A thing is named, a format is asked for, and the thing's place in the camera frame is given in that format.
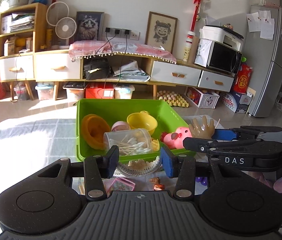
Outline white lace ribbon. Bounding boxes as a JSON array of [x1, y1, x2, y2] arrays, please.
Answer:
[[113, 156, 162, 178]]

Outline clear storage box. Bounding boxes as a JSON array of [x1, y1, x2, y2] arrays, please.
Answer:
[[114, 84, 135, 99]]

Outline framed cat picture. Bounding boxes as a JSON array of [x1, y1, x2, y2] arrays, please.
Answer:
[[74, 11, 104, 41]]

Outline wooden shelf unit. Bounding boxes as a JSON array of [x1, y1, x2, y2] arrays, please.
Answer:
[[0, 3, 47, 100]]

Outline red cardboard box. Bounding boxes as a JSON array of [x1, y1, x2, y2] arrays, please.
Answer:
[[85, 82, 114, 99]]

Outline yellow toy corn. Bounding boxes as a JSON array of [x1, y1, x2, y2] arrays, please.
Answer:
[[151, 139, 160, 152]]

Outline pink pig toy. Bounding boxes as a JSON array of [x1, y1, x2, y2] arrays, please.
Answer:
[[160, 127, 193, 150]]

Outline white fan rear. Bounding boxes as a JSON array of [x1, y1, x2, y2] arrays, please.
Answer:
[[46, 2, 69, 27]]

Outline white printed carton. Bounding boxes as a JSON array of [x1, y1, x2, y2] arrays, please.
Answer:
[[221, 91, 253, 114]]

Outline tan rubber hand toy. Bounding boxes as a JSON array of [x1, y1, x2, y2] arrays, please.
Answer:
[[189, 115, 215, 139]]

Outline silver refrigerator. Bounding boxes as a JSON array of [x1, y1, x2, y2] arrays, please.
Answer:
[[243, 4, 282, 118]]

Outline pink lace cloth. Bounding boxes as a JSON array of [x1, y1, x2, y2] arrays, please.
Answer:
[[69, 40, 177, 64]]

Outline framed girl drawing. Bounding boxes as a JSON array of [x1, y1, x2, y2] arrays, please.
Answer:
[[145, 11, 178, 53]]

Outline wooden tv cabinet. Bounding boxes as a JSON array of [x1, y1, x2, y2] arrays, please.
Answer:
[[34, 50, 234, 92]]

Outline green plastic bin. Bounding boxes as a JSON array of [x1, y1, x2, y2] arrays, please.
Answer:
[[76, 99, 190, 163]]

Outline black power cable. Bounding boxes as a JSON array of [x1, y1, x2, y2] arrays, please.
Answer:
[[98, 29, 129, 88]]

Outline yellow egg tray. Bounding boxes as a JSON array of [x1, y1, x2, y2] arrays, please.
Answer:
[[156, 90, 189, 108]]

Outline white fan front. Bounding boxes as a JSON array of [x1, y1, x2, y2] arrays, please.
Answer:
[[55, 17, 76, 40]]

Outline yellow toy pot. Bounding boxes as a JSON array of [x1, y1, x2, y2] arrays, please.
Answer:
[[126, 111, 158, 135]]

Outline red hanging ornament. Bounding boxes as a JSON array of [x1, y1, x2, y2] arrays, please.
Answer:
[[189, 0, 211, 32]]

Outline clear cotton swab jar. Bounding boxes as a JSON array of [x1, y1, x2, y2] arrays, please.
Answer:
[[104, 128, 153, 156]]

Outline folded light cloths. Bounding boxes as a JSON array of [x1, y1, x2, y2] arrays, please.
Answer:
[[112, 60, 151, 82]]

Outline black microwave oven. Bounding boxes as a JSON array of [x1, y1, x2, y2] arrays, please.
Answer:
[[194, 39, 242, 74]]

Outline white fan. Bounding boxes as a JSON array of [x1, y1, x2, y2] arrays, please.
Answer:
[[55, 17, 76, 40], [46, 2, 69, 27]]

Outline grey checked blanket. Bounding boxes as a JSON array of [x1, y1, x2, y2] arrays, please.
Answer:
[[0, 118, 78, 193]]

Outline wall power strip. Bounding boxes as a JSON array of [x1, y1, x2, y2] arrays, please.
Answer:
[[102, 27, 140, 41]]

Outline pink card pack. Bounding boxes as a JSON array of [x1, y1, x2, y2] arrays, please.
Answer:
[[106, 177, 136, 196]]

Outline red gift box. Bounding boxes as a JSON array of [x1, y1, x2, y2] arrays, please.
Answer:
[[232, 63, 253, 93]]

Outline black printer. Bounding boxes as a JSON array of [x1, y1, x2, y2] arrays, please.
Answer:
[[83, 59, 112, 80]]

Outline purple toy grapes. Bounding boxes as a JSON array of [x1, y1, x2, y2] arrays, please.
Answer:
[[196, 177, 208, 186]]

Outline orange toy bowl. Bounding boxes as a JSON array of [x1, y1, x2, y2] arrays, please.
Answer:
[[80, 114, 110, 150]]

